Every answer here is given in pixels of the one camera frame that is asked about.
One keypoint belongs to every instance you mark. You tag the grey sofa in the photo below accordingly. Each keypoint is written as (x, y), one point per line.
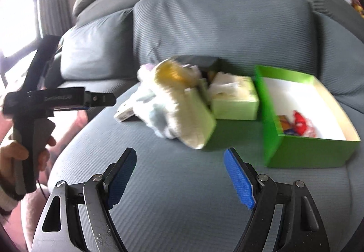
(176, 183)

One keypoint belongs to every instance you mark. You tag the small colourful candy packets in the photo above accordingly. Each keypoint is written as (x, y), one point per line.
(300, 122)

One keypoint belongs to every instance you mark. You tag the large green cardboard box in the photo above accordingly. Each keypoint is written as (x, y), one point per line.
(273, 141)

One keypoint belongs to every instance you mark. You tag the cream and yellow fluffy plush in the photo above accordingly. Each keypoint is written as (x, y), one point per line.
(187, 118)

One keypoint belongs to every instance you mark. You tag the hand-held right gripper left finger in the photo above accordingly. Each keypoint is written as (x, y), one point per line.
(122, 181)

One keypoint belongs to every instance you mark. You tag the grey sofa back cushion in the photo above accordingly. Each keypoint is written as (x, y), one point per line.
(93, 47)
(221, 24)
(335, 41)

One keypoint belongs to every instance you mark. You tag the small white packet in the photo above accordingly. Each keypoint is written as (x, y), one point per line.
(125, 112)

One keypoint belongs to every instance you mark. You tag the bright window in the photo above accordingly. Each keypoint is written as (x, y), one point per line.
(17, 19)

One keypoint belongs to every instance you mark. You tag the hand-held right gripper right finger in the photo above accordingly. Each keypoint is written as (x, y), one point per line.
(239, 181)

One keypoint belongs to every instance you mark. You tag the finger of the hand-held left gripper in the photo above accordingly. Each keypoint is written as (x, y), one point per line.
(99, 99)

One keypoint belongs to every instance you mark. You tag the yellow plush toy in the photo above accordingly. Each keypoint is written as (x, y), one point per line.
(359, 10)

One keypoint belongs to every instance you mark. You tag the person's left hand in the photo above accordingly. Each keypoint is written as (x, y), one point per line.
(10, 158)

